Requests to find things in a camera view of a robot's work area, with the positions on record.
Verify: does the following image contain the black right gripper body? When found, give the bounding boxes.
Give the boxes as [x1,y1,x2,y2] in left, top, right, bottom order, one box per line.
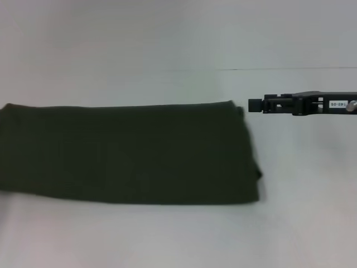
[291,90,357,117]

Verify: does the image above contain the dark green t-shirt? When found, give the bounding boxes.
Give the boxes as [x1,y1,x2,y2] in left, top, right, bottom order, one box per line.
[0,100,264,207]

